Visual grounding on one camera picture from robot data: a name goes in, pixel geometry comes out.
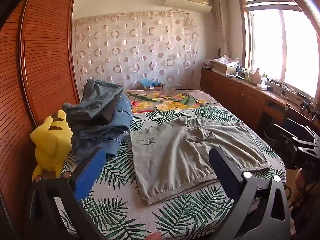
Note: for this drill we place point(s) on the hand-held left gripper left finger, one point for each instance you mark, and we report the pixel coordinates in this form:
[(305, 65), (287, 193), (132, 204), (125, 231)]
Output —
[(86, 177)]

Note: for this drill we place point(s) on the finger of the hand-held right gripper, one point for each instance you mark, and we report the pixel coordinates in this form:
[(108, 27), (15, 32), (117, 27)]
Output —
[(287, 140), (312, 135)]

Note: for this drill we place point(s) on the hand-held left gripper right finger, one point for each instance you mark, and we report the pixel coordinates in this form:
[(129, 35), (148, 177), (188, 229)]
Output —
[(222, 165)]

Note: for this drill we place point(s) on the khaki pants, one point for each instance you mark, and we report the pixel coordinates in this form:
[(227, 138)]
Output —
[(190, 155)]

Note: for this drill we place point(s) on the grey-green pants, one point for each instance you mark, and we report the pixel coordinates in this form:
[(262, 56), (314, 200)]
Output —
[(92, 100)]

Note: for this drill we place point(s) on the person's right hand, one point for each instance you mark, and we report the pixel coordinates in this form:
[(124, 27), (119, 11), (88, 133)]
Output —
[(302, 182)]

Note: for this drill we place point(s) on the person's left hand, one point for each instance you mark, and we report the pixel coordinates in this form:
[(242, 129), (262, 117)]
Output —
[(153, 236)]

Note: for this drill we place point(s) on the bed with palm-leaf sheet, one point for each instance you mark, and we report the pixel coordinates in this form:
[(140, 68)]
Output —
[(125, 180)]

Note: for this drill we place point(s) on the blue denim jeans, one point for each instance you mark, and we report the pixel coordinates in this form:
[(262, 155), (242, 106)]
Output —
[(100, 140)]

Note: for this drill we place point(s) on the yellow plush toy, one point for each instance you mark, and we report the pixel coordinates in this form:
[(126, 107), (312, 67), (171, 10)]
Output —
[(50, 142)]

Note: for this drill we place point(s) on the white tissue box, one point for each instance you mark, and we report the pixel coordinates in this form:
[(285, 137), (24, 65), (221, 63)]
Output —
[(262, 86)]

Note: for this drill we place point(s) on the long wooden cabinet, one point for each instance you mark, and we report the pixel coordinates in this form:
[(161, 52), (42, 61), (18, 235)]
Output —
[(232, 92)]

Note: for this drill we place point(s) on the floral blanket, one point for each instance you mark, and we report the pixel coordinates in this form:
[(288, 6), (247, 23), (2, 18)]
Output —
[(160, 102)]

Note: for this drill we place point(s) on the wooden-framed window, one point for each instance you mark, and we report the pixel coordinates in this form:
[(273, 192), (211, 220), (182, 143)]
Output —
[(287, 42)]

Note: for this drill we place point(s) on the plain cardboard box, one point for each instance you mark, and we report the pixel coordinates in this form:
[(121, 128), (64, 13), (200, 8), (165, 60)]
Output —
[(223, 67)]

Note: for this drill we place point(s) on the cardboard box with blue cloth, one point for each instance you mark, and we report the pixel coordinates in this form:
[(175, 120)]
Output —
[(152, 85)]

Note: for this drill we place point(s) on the wooden slatted wardrobe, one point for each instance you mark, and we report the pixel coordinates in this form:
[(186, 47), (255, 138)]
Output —
[(45, 55)]

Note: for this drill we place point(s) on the pale window curtain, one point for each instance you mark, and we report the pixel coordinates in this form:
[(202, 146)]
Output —
[(221, 17)]

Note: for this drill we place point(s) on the white air conditioner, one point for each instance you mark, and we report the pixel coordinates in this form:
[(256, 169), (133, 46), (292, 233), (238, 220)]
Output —
[(187, 1)]

